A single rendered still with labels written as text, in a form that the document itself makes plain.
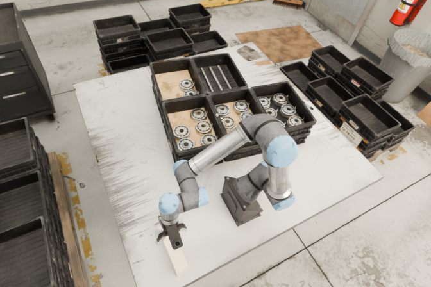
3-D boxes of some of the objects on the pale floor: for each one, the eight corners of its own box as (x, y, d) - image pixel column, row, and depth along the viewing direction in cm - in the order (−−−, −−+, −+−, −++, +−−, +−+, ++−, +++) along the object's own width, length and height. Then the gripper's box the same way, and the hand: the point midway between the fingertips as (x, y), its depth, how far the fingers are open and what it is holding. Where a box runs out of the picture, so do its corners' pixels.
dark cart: (59, 122, 279) (21, 40, 211) (6, 136, 263) (-54, 53, 194) (50, 82, 311) (14, 1, 243) (2, 93, 295) (-51, 9, 227)
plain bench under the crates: (339, 220, 240) (384, 177, 187) (154, 327, 182) (143, 309, 129) (240, 95, 327) (252, 41, 274) (93, 141, 268) (72, 83, 215)
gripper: (186, 197, 126) (185, 216, 141) (142, 216, 119) (146, 234, 134) (195, 214, 121) (193, 232, 136) (149, 235, 114) (152, 251, 129)
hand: (172, 238), depth 134 cm, fingers open, 14 cm apart
